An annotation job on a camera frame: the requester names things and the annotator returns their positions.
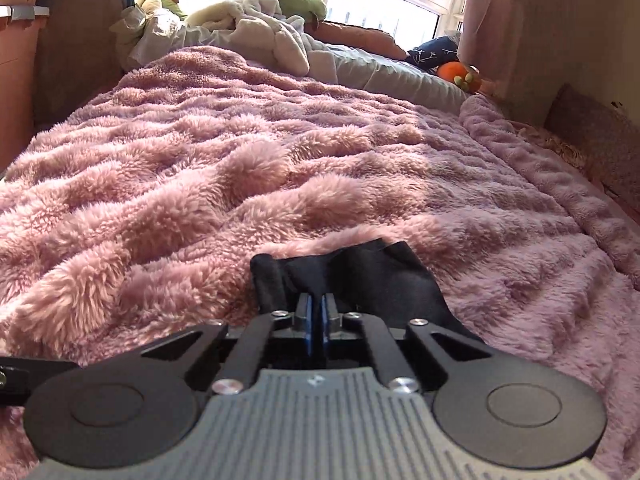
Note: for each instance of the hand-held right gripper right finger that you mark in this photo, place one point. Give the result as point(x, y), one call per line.
point(327, 321)

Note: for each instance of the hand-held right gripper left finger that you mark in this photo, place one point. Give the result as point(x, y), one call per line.
point(306, 321)

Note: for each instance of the black pants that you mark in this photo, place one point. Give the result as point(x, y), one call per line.
point(370, 270)

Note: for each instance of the pink fluffy blanket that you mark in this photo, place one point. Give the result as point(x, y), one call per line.
point(280, 160)

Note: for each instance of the grey bed sheet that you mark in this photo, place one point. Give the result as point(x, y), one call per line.
point(395, 72)

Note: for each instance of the orange plush toy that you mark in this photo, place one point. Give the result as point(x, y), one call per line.
point(459, 76)

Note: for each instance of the brown pillow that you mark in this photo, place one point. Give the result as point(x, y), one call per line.
point(362, 37)

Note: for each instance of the white crumpled blanket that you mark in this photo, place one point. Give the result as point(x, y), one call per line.
point(270, 35)

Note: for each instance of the dark blue patterned pillow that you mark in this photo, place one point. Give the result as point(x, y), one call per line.
point(434, 51)

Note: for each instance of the green plush pillow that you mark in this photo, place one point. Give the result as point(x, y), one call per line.
point(287, 1)

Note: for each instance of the pink curtain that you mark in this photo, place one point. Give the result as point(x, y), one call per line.
point(492, 20)

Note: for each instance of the brown wooden cabinet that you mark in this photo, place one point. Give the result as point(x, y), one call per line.
point(55, 25)

